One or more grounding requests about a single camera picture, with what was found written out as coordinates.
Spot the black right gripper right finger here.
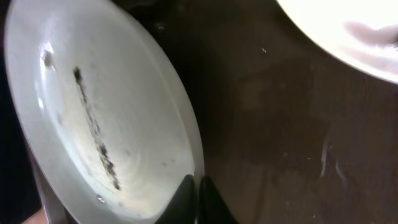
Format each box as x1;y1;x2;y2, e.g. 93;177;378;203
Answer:
198;176;238;224

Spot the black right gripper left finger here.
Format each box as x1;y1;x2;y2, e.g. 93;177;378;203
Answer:
155;174;196;224

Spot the white plate with dark streak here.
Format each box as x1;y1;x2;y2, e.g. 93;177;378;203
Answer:
4;0;204;223

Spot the white plate with wet spots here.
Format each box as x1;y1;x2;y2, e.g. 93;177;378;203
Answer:
278;0;397;83

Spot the large dark serving tray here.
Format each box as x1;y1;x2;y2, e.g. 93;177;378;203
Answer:
118;1;397;223

